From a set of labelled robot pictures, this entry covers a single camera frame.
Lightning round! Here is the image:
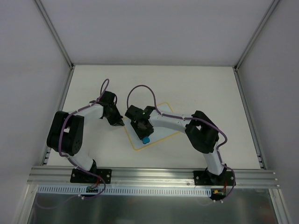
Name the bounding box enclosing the blue whiteboard eraser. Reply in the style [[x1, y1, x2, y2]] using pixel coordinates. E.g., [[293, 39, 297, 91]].
[[142, 136, 150, 144]]

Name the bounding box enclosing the yellow framed whiteboard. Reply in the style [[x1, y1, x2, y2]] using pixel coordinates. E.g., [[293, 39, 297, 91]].
[[121, 102, 180, 151]]

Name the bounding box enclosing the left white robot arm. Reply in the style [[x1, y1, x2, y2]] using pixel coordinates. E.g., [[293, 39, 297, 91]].
[[46, 91, 124, 182]]

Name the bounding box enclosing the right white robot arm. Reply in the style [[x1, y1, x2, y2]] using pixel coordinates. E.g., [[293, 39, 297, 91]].
[[125, 105, 226, 185]]

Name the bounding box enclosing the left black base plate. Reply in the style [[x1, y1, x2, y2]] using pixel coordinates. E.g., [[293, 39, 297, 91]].
[[70, 168, 112, 184]]

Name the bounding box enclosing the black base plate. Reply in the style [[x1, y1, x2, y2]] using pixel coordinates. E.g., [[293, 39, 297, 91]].
[[193, 169, 235, 186], [70, 168, 112, 184]]

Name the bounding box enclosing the white slotted cable duct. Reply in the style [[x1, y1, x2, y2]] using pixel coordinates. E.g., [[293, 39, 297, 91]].
[[37, 185, 212, 197]]

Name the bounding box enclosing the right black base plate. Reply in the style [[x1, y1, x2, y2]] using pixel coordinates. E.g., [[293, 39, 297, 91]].
[[193, 169, 235, 186]]

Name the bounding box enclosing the left aluminium frame post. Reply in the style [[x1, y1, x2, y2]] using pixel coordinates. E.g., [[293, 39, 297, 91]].
[[33, 0, 74, 69]]

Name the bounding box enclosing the aluminium frame post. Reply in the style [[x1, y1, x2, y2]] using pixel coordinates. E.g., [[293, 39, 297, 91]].
[[33, 0, 74, 69], [234, 0, 281, 71]]

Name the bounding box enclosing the aluminium mounting rail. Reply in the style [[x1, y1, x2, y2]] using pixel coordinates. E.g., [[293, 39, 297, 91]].
[[27, 166, 280, 189]]

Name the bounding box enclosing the right aluminium frame post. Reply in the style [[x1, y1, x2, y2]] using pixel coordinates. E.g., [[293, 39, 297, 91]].
[[234, 0, 281, 71]]

